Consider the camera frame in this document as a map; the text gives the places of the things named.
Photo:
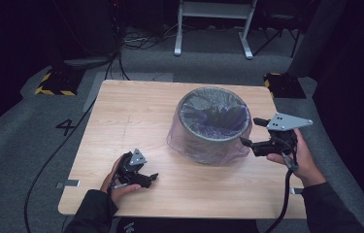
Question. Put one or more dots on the purple plastic bag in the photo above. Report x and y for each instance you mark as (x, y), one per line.
(215, 113)

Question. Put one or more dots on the white metal stand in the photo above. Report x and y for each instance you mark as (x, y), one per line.
(215, 9)

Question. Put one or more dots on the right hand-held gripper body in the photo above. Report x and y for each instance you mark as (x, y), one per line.
(276, 145)

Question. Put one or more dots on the black chair legs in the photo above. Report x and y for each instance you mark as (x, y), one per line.
(280, 29)

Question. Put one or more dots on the black yellow striped base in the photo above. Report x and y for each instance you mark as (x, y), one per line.
(59, 82)
(284, 85)

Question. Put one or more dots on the grey tape strip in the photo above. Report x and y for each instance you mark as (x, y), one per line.
(69, 183)
(296, 191)

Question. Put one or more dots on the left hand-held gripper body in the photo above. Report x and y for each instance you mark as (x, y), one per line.
(129, 174)

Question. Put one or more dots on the person's right hand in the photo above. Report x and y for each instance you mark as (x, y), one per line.
(307, 168)

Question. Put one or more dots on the grey pillar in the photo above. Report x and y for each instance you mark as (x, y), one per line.
(315, 39)

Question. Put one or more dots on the green plastic bin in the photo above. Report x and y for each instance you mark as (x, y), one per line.
(208, 147)

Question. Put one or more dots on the person's left hand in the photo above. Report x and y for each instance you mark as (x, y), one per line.
(110, 186)

